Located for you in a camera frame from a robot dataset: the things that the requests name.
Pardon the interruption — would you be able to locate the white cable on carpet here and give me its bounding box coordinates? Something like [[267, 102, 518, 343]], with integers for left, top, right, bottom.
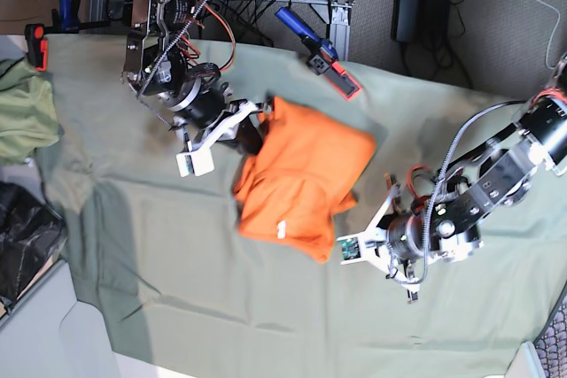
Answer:
[[507, 0, 567, 70]]

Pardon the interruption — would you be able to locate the black power adapter right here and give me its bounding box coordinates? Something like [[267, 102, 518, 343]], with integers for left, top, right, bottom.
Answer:
[[422, 0, 450, 37]]

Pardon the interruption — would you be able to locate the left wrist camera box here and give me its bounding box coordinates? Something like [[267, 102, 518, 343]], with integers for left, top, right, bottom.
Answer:
[[337, 233, 367, 266]]

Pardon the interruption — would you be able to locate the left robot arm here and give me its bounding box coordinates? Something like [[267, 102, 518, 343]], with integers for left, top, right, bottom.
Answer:
[[341, 58, 566, 302]]

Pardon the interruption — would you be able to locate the black power adapter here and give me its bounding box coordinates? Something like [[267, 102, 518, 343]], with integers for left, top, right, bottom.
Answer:
[[391, 0, 420, 43], [422, 0, 450, 37]]

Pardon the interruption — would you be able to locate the black plastic bag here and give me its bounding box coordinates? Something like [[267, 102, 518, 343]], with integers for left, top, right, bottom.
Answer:
[[1, 182, 65, 313]]

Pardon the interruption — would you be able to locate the black power adapter left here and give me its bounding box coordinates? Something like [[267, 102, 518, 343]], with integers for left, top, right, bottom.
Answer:
[[391, 0, 420, 43]]

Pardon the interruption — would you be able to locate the aluminium frame post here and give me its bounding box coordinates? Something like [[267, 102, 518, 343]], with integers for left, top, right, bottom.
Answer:
[[310, 0, 354, 61]]

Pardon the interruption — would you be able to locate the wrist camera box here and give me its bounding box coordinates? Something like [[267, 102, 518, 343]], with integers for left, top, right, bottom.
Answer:
[[175, 149, 214, 178], [337, 233, 367, 266]]

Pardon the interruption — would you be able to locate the green table cloth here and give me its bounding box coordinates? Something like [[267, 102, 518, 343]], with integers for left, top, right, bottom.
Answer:
[[37, 35, 566, 377]]

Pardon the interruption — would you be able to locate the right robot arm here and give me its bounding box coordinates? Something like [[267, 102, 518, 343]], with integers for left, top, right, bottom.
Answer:
[[122, 0, 263, 155]]

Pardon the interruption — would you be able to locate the olive green shirt pile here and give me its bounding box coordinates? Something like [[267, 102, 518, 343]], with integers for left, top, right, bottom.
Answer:
[[1, 58, 59, 166]]

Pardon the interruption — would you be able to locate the blue clamp edge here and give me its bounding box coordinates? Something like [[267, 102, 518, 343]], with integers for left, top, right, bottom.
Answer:
[[275, 7, 361, 101], [24, 0, 111, 72]]

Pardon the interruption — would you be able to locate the blue clamp left edge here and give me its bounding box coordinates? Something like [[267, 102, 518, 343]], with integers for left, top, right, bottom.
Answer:
[[24, 0, 111, 72]]

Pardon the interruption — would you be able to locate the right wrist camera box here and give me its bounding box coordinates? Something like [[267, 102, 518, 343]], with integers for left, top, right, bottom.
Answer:
[[175, 149, 214, 178]]

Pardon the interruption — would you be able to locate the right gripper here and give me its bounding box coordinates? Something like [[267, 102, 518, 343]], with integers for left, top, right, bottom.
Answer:
[[170, 81, 265, 156]]

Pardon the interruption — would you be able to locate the orange T-shirt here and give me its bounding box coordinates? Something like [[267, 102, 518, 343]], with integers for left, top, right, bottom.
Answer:
[[233, 96, 377, 263]]

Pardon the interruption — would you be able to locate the blue clamp centre edge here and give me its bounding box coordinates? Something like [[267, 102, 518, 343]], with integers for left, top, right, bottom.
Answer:
[[275, 7, 361, 101]]

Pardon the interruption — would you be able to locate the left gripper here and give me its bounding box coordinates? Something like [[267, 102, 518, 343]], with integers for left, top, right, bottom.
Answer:
[[365, 172, 439, 304]]

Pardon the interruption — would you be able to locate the patterned mesh chair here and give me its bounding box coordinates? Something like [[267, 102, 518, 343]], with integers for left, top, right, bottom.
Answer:
[[533, 287, 567, 378]]

